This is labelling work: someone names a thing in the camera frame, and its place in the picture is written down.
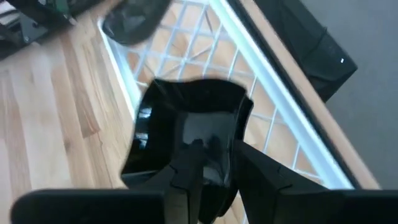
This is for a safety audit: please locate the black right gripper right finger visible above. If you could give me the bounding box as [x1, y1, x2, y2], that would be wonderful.
[233, 139, 327, 224]

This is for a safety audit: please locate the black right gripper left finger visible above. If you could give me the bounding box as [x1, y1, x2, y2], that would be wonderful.
[164, 145, 206, 224]

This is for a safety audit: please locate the black wavy square mini plate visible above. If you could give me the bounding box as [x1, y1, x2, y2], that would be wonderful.
[120, 78, 254, 224]
[101, 0, 172, 47]

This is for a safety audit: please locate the white lattice shelf rack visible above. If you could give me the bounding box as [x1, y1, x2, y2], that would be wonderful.
[98, 0, 354, 224]

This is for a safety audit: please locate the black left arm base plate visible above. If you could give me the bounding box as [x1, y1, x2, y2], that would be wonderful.
[0, 18, 43, 60]

